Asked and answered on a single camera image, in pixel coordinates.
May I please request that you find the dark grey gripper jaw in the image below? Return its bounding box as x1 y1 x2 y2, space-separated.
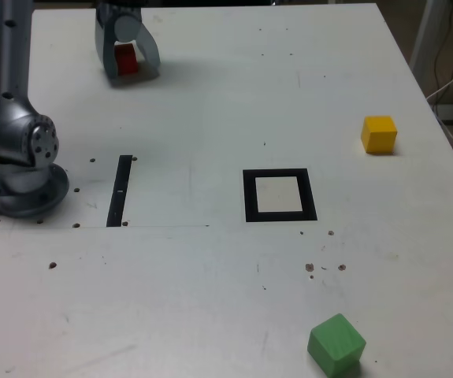
94 3 120 87

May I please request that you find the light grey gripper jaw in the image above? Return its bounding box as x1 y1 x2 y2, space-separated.
113 6 162 79

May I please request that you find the red cube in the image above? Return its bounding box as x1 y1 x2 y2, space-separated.
113 42 140 76

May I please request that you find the yellow cube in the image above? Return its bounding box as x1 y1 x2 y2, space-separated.
360 115 399 154

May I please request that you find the green cube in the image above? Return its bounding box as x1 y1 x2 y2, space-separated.
306 313 367 376

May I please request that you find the black tape square outline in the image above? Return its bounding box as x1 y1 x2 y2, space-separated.
242 168 318 223

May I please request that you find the black tape strip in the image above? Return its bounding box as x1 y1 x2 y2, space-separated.
106 154 133 228

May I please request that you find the white post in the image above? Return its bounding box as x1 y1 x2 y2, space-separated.
409 0 450 94

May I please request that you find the white cable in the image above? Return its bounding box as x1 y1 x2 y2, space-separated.
425 54 453 150

